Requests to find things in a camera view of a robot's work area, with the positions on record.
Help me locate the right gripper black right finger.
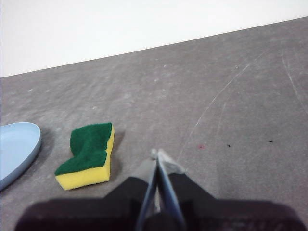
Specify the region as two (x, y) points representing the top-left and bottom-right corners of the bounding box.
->
(157, 148), (302, 231)

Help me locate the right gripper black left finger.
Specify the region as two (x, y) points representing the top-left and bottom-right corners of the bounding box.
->
(14, 149), (157, 231)

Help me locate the yellow sponge with green pad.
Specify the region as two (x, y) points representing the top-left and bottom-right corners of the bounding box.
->
(54, 122), (116, 191)

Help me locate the blue round plate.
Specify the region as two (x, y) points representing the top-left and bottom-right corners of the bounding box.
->
(0, 122), (41, 191)

